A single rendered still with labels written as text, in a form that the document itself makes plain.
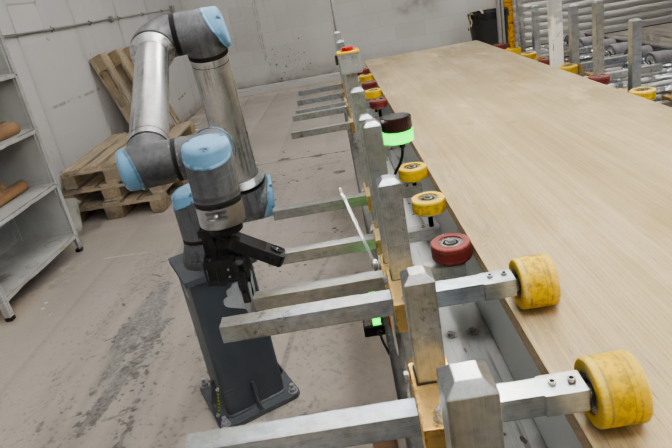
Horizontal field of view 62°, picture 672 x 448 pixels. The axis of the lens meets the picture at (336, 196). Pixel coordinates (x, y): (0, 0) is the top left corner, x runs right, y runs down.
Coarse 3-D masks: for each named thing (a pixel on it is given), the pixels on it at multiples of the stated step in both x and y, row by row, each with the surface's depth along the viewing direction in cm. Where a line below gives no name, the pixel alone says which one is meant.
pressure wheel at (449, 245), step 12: (432, 240) 114; (444, 240) 114; (456, 240) 113; (468, 240) 111; (432, 252) 113; (444, 252) 110; (456, 252) 109; (468, 252) 110; (444, 264) 111; (456, 264) 110
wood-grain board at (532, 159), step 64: (384, 64) 352; (448, 64) 311; (512, 64) 278; (448, 128) 191; (512, 128) 178; (576, 128) 167; (640, 128) 157; (448, 192) 138; (512, 192) 131; (576, 192) 125; (640, 192) 120; (512, 256) 104; (576, 256) 100; (640, 256) 96; (512, 320) 89; (576, 320) 83; (640, 320) 81
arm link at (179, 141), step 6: (198, 132) 119; (204, 132) 115; (210, 132) 114; (216, 132) 115; (222, 132) 117; (180, 138) 114; (186, 138) 114; (228, 138) 116; (174, 144) 113; (180, 144) 113; (234, 144) 118; (180, 150) 112; (234, 150) 115; (180, 156) 112; (180, 162) 112; (180, 168) 113; (186, 174) 114
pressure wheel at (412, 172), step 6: (414, 162) 162; (420, 162) 161; (402, 168) 159; (408, 168) 159; (414, 168) 158; (420, 168) 156; (426, 168) 158; (402, 174) 158; (408, 174) 156; (414, 174) 156; (420, 174) 156; (426, 174) 158; (402, 180) 159; (408, 180) 157; (414, 180) 157; (420, 180) 157
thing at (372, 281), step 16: (368, 272) 116; (432, 272) 113; (448, 272) 113; (464, 272) 113; (288, 288) 116; (304, 288) 115; (320, 288) 114; (336, 288) 114; (352, 288) 114; (368, 288) 114; (384, 288) 114; (256, 304) 115; (272, 304) 115; (288, 304) 115
